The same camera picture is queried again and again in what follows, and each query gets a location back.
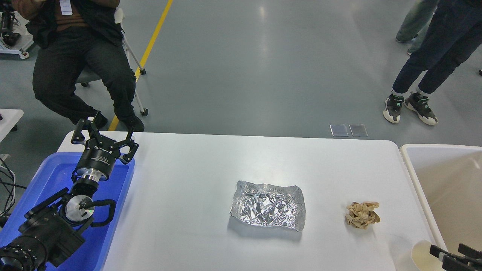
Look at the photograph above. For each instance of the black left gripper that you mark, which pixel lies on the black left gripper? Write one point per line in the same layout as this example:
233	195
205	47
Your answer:
98	160

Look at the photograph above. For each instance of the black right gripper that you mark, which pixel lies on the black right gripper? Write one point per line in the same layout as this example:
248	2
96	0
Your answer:
452	262

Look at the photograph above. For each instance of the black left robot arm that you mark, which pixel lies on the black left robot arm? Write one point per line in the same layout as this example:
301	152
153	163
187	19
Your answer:
53	229

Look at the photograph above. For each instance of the grey rolling chair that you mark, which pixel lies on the grey rolling chair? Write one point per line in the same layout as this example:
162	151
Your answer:
87	75

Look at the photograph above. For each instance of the beige plastic bin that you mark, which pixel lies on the beige plastic bin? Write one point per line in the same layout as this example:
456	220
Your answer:
448	182

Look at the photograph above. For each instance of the crumpled brown paper ball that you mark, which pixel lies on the crumpled brown paper ball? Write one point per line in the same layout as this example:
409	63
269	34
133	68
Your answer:
361	215

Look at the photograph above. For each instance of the white side table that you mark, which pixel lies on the white side table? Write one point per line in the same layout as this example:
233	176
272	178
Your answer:
10	117

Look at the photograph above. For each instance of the seated person in black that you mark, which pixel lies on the seated person in black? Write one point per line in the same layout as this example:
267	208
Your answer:
73	34

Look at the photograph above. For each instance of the white cart with equipment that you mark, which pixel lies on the white cart with equipment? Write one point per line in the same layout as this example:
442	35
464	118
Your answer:
15	39

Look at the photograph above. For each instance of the right floor plate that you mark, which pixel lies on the right floor plate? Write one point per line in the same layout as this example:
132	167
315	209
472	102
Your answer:
358	130

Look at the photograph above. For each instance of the floor plate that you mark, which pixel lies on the floor plate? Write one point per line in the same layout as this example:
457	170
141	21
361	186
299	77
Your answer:
358	130
339	130

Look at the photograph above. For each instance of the left floor plate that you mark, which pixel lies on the left floor plate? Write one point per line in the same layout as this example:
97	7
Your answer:
339	130

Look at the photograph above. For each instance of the crumpled aluminium foil tray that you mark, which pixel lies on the crumpled aluminium foil tray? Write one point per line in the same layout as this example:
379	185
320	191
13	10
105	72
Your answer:
267	205

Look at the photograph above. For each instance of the standing person in navy trousers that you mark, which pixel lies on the standing person in navy trousers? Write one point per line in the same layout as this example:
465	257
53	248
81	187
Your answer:
454	33

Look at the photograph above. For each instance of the person in grey jeans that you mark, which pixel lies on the person in grey jeans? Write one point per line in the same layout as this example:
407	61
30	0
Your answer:
415	24

